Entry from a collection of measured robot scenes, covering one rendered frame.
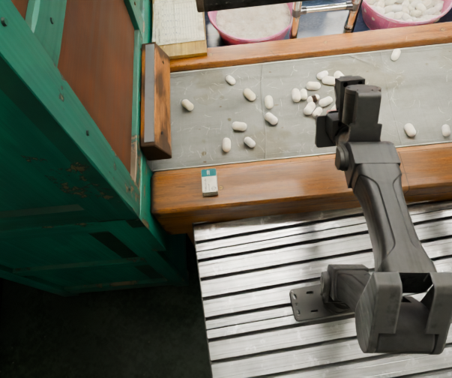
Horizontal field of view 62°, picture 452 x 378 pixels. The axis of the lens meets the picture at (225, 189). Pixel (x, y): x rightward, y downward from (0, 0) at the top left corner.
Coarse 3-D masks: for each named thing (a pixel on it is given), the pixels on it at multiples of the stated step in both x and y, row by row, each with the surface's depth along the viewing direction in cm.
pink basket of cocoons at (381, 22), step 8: (448, 0) 108; (368, 8) 107; (448, 8) 104; (368, 16) 111; (376, 16) 107; (384, 16) 104; (440, 16) 103; (368, 24) 114; (376, 24) 110; (384, 24) 108; (392, 24) 106; (400, 24) 105; (408, 24) 103; (416, 24) 103; (424, 24) 105
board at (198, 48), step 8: (152, 0) 112; (152, 8) 111; (152, 16) 109; (152, 24) 108; (152, 32) 107; (200, 40) 104; (168, 48) 104; (176, 48) 104; (184, 48) 104; (192, 48) 103; (200, 48) 103; (176, 56) 103; (184, 56) 103; (192, 56) 104
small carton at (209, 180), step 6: (204, 174) 87; (210, 174) 87; (216, 174) 87; (204, 180) 87; (210, 180) 86; (216, 180) 86; (204, 186) 86; (210, 186) 86; (216, 186) 86; (204, 192) 85; (210, 192) 85; (216, 192) 86
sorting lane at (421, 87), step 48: (432, 48) 103; (192, 96) 102; (240, 96) 101; (288, 96) 100; (384, 96) 98; (432, 96) 97; (192, 144) 96; (240, 144) 95; (288, 144) 94; (432, 144) 92
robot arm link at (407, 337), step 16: (336, 272) 72; (352, 272) 70; (368, 272) 72; (336, 288) 71; (352, 288) 62; (352, 304) 62; (400, 304) 48; (416, 304) 48; (400, 320) 46; (416, 320) 46; (384, 336) 46; (400, 336) 46; (416, 336) 46; (432, 336) 46; (384, 352) 48; (400, 352) 47; (416, 352) 47
